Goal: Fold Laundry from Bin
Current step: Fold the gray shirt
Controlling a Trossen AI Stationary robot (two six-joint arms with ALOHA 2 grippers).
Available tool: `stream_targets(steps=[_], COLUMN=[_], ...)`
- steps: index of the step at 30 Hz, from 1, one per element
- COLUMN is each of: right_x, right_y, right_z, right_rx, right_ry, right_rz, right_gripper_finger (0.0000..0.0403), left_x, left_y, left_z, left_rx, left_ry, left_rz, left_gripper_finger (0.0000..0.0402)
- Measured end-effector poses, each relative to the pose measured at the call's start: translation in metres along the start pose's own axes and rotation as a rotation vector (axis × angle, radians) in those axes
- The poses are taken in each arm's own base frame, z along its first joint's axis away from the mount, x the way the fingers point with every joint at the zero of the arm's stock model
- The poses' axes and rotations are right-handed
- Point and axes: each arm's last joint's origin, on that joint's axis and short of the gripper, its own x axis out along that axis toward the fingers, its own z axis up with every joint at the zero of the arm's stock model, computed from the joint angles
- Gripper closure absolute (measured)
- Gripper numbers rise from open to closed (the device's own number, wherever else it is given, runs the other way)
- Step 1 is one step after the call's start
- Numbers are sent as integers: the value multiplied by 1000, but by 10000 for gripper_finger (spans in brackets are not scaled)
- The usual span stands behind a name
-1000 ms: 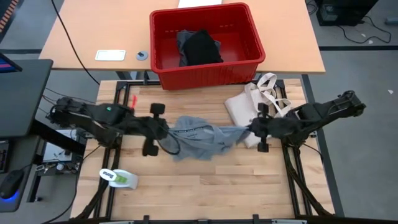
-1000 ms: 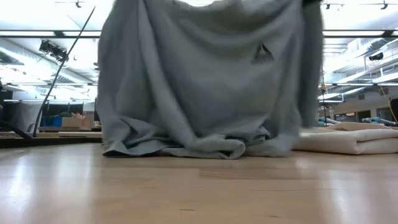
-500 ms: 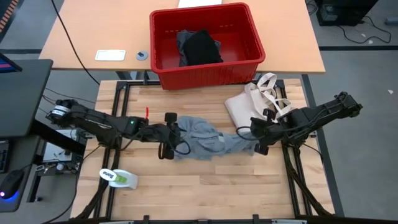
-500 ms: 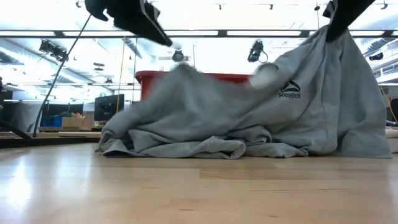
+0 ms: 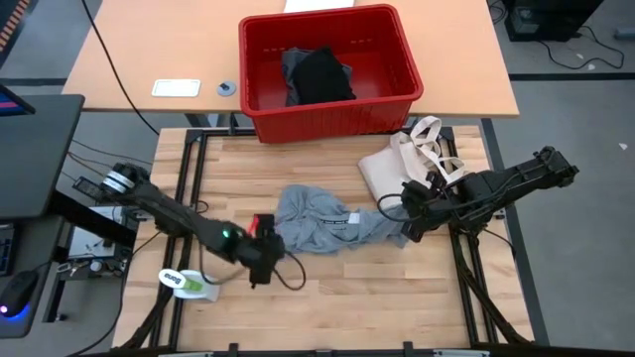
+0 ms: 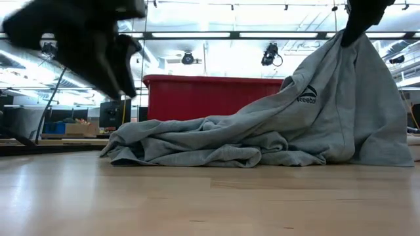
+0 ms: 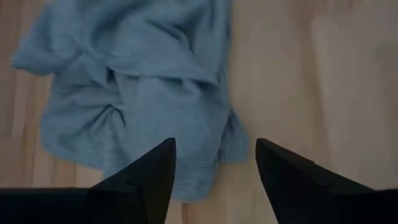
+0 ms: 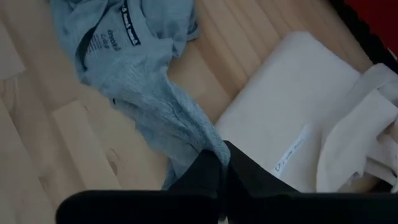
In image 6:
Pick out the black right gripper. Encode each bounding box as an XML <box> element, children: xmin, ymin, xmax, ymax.
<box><xmin>341</xmin><ymin>0</ymin><xmax>396</xmax><ymax>47</ymax></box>

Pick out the grey Reebok t-shirt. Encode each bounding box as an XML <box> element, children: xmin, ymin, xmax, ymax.
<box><xmin>100</xmin><ymin>29</ymin><xmax>415</xmax><ymax>168</ymax></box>

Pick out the black computer monitor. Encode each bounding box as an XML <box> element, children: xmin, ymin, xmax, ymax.
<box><xmin>98</xmin><ymin>99</ymin><xmax>132</xmax><ymax>129</ymax></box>

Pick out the tan wooden desk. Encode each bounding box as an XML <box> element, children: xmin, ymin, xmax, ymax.
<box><xmin>0</xmin><ymin>138</ymin><xmax>110</xmax><ymax>147</ymax></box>

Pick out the red plastic laundry bin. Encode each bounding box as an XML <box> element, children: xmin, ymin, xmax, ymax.
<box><xmin>142</xmin><ymin>74</ymin><xmax>285</xmax><ymax>123</ymax></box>

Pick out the round black ceiling camera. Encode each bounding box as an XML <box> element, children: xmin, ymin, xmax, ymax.
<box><xmin>181</xmin><ymin>51</ymin><xmax>201</xmax><ymax>66</ymax></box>

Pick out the black ceiling camera with cable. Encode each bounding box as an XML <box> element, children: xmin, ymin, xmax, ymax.
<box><xmin>261</xmin><ymin>42</ymin><xmax>284</xmax><ymax>68</ymax></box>

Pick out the black ceiling camera cluster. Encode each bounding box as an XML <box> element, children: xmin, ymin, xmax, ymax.
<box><xmin>41</xmin><ymin>42</ymin><xmax>59</xmax><ymax>57</ymax></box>

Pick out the thick black cable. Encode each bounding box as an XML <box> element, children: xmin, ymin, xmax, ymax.
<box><xmin>34</xmin><ymin>67</ymin><xmax>67</xmax><ymax>145</ymax></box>

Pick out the black overhead frame bar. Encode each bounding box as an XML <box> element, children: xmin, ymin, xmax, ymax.
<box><xmin>0</xmin><ymin>31</ymin><xmax>420</xmax><ymax>41</ymax></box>

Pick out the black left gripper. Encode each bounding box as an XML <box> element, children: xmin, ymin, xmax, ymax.
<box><xmin>1</xmin><ymin>0</ymin><xmax>147</xmax><ymax>101</ymax></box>

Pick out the blue storage box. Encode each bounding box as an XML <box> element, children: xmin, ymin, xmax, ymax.
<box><xmin>43</xmin><ymin>122</ymin><xmax>66</xmax><ymax>134</ymax></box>

